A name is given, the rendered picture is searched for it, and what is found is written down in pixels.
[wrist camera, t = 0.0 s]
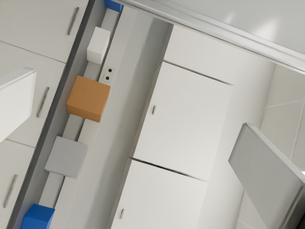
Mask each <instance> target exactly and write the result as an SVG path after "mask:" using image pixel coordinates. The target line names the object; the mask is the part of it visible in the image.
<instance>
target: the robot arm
mask: <svg viewBox="0 0 305 229"><path fill-rule="evenodd" d="M36 73H37V71H35V69H32V68H28V67H24V68H22V69H20V70H17V71H15V72H13V73H11V74H8V75H6V76H4V77H1V78H0V142H1V141H3V140H4V139H5V138H6V137H7V136H8V135H9V134H11V133H12V132H13V131H14V130H15V129H16V128H17V127H19V126H20V125H21V124H22V123H23V122H24V121H25V120H27V119H28V118H29V117H30V116H31V111H32V103H33V96H34V87H35V80H36ZM228 162H229V164H230V166H231V167H232V169H233V171H234V172H235V174H236V176H237V178H238V179H239V181H240V183H241V185H242V186H243V188H244V190H245V191H246V193H247V195H248V196H249V198H250V200H251V202H252V203H253V205H254V207H255V209H256V210H257V212H258V214H259V215H260V217H261V219H262V220H263V222H264V224H265V225H266V227H267V229H305V174H304V173H303V172H301V171H300V170H299V169H298V168H297V167H296V166H295V165H294V164H293V163H292V162H291V161H290V160H289V159H288V158H287V157H286V156H285V155H284V154H283V153H282V152H281V151H280V150H279V149H278V148H277V147H276V146H275V145H274V144H273V143H272V142H271V141H270V140H269V139H268V138H267V137H266V136H265V135H264V134H263V133H262V132H261V131H260V130H258V129H257V128H256V127H255V126H254V125H253V124H251V123H247V122H245V123H243V125H242V127H241V130H240V132H239V135H238V137H237V139H236V142H235V144H234V147H233V149H232V152H231V155H230V157H229V159H228Z"/></svg>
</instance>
